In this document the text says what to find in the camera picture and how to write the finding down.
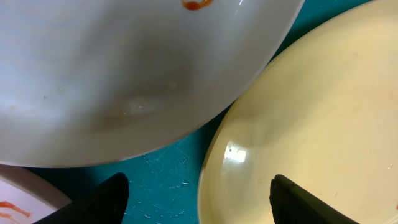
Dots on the teal plastic tray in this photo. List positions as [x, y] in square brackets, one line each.
[162, 184]

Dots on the yellow plate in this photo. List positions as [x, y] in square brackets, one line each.
[324, 114]

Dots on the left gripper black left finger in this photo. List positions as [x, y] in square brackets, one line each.
[106, 204]

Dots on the pink plate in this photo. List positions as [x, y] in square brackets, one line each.
[26, 197]

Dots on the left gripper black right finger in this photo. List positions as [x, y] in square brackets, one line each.
[291, 204]

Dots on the white plate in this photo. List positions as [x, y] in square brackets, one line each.
[87, 82]

